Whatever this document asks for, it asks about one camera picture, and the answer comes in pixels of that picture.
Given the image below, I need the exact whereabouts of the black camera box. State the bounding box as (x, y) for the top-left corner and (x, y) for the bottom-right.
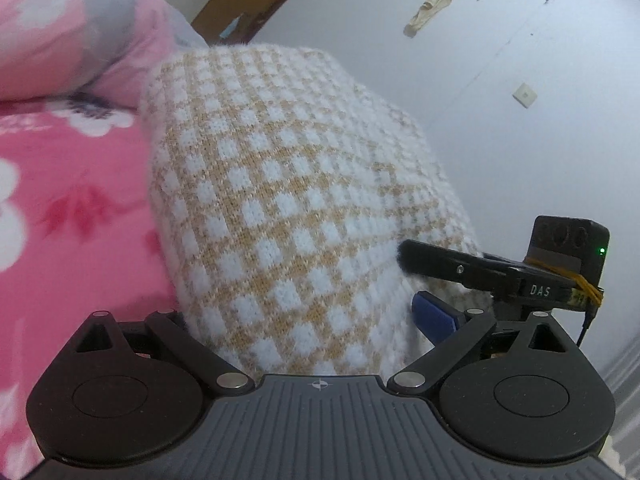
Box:
(525, 216), (610, 286)

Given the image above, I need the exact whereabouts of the pink floral duvet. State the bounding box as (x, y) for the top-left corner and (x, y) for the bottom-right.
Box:
(1, 0), (206, 108)

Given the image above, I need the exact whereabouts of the white wall switch plate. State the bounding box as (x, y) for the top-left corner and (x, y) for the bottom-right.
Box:
(512, 82), (537, 108)

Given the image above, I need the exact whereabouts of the beige white checked coat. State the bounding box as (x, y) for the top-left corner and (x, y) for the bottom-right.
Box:
(140, 44), (490, 377)

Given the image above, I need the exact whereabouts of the pink flowered bed sheet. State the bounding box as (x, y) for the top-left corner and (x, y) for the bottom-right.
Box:
(1, 100), (175, 479)

